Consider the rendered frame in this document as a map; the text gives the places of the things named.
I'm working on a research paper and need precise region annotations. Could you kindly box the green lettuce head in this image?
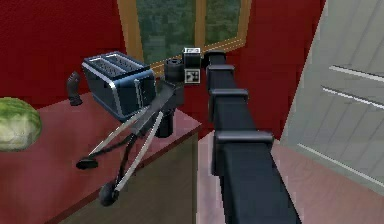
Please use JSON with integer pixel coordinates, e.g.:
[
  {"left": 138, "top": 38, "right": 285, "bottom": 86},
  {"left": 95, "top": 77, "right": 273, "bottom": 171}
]
[{"left": 0, "top": 96, "right": 44, "bottom": 153}]

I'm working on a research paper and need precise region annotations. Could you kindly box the white panelled room door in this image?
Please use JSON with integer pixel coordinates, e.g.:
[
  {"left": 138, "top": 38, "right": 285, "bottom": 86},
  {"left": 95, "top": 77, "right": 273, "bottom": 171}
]
[{"left": 279, "top": 0, "right": 384, "bottom": 197}]

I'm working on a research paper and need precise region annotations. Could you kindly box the wooden framed window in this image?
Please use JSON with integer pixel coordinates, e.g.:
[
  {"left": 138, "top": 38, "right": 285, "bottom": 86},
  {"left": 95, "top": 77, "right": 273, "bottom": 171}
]
[{"left": 116, "top": 0, "right": 253, "bottom": 69}]

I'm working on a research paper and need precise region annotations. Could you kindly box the dark blue chrome toaster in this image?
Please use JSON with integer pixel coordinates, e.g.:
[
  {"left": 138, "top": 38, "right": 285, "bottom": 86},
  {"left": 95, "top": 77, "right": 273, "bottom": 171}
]
[{"left": 81, "top": 50, "right": 158, "bottom": 123}]

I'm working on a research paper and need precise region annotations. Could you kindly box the dark grey curved shaker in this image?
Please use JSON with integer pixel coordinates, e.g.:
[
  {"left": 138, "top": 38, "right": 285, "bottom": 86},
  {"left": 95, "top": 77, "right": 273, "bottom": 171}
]
[{"left": 66, "top": 70, "right": 84, "bottom": 107}]

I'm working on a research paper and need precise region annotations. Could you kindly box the dark red wooden table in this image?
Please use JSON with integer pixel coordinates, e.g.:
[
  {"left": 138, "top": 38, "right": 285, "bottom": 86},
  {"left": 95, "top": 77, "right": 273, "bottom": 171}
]
[{"left": 0, "top": 91, "right": 203, "bottom": 224}]

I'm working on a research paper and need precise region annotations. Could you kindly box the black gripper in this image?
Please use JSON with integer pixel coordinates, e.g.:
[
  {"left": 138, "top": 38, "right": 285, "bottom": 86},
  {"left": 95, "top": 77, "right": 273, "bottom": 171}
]
[{"left": 129, "top": 57, "right": 186, "bottom": 139}]

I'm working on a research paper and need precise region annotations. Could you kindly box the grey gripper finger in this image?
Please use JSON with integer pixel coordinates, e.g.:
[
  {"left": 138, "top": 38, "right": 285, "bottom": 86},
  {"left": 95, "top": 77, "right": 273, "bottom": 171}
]
[
  {"left": 75, "top": 107, "right": 152, "bottom": 171},
  {"left": 98, "top": 111, "right": 165, "bottom": 207}
]

